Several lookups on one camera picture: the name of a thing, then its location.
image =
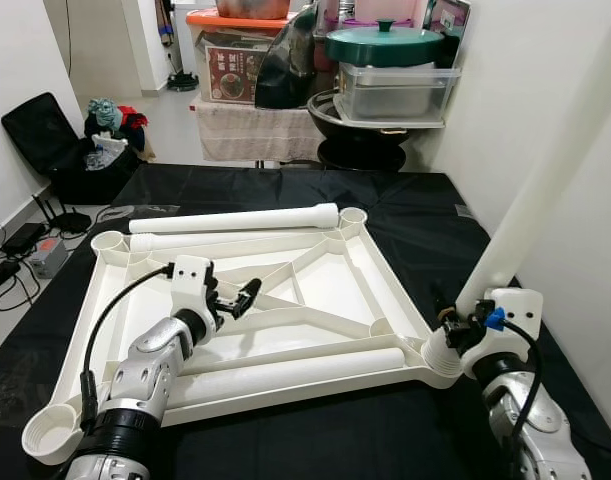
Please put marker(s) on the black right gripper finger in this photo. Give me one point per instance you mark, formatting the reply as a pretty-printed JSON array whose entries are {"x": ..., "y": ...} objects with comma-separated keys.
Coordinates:
[{"x": 446, "y": 308}]

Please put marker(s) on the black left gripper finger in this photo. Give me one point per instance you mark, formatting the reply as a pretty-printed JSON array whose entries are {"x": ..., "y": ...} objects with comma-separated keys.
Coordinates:
[
  {"x": 251, "y": 294},
  {"x": 211, "y": 272}
]

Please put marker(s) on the white plastic table top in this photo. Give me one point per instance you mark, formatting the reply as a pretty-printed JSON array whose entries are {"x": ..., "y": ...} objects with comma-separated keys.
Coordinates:
[{"x": 325, "y": 285}]

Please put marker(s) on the white plastic table leg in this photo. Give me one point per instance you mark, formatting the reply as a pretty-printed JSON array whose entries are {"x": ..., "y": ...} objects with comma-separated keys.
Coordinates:
[
  {"x": 235, "y": 219},
  {"x": 545, "y": 190},
  {"x": 205, "y": 240},
  {"x": 285, "y": 375}
]

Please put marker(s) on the clear plastic wrap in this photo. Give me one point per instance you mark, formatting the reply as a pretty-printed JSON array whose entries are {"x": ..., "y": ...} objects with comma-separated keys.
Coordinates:
[{"x": 150, "y": 209}]

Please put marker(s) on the black plastic sheet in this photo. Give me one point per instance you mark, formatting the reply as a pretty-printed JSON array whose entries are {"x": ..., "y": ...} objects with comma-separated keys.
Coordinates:
[{"x": 385, "y": 200}]

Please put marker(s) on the beige cloth covered table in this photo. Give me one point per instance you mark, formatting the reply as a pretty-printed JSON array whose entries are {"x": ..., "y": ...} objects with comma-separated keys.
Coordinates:
[{"x": 255, "y": 135}]

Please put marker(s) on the black router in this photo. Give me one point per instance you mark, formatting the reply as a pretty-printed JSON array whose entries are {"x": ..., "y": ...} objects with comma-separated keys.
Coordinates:
[{"x": 70, "y": 222}]

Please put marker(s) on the white plastic bag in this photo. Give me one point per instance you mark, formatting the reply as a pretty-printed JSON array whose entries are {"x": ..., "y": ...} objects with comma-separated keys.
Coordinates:
[{"x": 107, "y": 150}]

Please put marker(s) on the grey electrical box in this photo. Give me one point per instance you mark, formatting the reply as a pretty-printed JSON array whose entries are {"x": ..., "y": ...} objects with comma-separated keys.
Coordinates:
[{"x": 50, "y": 258}]

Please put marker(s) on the black wok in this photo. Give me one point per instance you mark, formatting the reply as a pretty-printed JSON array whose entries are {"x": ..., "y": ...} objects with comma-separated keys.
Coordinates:
[{"x": 330, "y": 125}]

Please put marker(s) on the black power adapter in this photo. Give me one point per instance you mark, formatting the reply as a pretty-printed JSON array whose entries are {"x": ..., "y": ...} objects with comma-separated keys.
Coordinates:
[{"x": 23, "y": 238}]

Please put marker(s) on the black mop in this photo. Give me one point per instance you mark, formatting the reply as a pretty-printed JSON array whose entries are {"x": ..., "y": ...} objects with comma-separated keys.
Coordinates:
[{"x": 182, "y": 80}]

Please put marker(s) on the red printed cardboard box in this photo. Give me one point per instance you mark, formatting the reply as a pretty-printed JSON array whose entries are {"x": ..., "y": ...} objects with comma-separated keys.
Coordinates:
[{"x": 230, "y": 75}]

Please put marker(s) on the clear plastic container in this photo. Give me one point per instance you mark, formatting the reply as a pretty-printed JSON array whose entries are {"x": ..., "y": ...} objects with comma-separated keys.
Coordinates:
[{"x": 395, "y": 95}]

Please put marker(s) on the black suitcase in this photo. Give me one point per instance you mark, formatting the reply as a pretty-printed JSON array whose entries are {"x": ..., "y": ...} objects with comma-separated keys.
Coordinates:
[{"x": 40, "y": 135}]

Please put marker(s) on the orange plastic lid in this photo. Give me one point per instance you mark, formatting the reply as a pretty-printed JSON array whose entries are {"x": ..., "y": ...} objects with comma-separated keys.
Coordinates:
[{"x": 225, "y": 20}]

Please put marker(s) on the metal pot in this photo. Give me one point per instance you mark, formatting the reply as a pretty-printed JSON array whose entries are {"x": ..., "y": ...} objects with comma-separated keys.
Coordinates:
[{"x": 250, "y": 6}]

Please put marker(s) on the green lidded pot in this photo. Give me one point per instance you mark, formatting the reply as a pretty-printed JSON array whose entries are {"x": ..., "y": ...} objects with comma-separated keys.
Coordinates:
[{"x": 385, "y": 45}]

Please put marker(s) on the dark printed box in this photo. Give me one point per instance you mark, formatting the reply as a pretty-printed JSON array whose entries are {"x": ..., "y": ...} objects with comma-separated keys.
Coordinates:
[{"x": 450, "y": 20}]

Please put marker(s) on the pink plastic container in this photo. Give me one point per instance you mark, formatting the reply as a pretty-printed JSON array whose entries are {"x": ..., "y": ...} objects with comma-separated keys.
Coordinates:
[{"x": 360, "y": 10}]

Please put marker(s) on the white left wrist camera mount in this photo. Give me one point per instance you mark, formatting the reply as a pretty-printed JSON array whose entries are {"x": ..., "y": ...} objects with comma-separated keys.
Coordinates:
[{"x": 192, "y": 283}]

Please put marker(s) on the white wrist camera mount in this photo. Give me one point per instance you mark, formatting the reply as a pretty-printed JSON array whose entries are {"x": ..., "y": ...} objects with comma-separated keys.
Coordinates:
[
  {"x": 520, "y": 310},
  {"x": 192, "y": 283}
]

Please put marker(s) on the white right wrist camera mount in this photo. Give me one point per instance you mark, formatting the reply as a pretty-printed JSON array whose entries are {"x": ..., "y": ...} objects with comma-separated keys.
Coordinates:
[{"x": 520, "y": 310}]

